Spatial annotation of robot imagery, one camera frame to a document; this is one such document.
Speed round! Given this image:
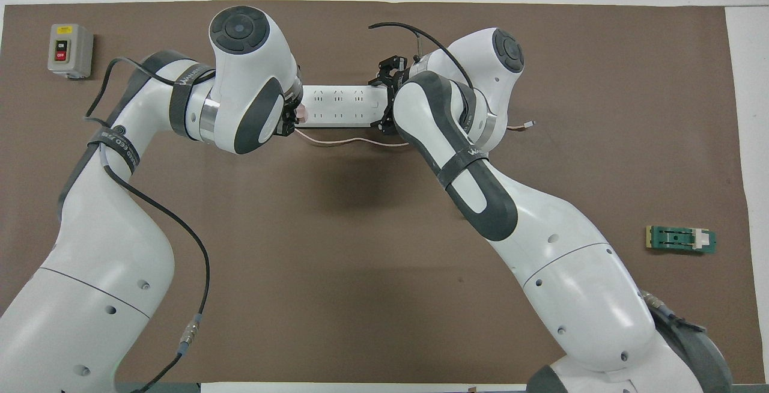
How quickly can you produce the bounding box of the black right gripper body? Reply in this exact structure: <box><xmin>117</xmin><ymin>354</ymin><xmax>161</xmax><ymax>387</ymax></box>
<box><xmin>369</xmin><ymin>54</ymin><xmax>409</xmax><ymax>135</ymax></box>

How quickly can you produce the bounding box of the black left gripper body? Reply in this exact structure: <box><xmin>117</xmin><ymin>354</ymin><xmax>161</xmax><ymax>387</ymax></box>
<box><xmin>275</xmin><ymin>102</ymin><xmax>299</xmax><ymax>137</ymax></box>

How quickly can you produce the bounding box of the white power strip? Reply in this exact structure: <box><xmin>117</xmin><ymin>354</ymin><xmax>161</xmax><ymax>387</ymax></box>
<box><xmin>299</xmin><ymin>85</ymin><xmax>391</xmax><ymax>129</ymax></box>

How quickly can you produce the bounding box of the pink charging cable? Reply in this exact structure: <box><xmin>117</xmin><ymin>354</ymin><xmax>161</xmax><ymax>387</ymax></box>
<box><xmin>294</xmin><ymin>120</ymin><xmax>536</xmax><ymax>148</ymax></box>

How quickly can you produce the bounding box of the brown table mat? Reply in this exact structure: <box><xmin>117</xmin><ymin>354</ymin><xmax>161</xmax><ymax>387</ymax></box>
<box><xmin>0</xmin><ymin>0</ymin><xmax>765</xmax><ymax>383</ymax></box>

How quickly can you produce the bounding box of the grey on-off switch box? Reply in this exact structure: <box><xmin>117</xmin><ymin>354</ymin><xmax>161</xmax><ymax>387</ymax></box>
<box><xmin>47</xmin><ymin>23</ymin><xmax>94</xmax><ymax>79</ymax></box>

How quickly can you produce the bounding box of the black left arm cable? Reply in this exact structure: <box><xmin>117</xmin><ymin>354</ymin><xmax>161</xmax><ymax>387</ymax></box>
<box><xmin>83</xmin><ymin>56</ymin><xmax>211</xmax><ymax>393</ymax></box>

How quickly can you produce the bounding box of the green knife switch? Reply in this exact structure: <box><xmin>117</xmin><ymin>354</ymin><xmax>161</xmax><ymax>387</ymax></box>
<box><xmin>646</xmin><ymin>225</ymin><xmax>717</xmax><ymax>255</ymax></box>

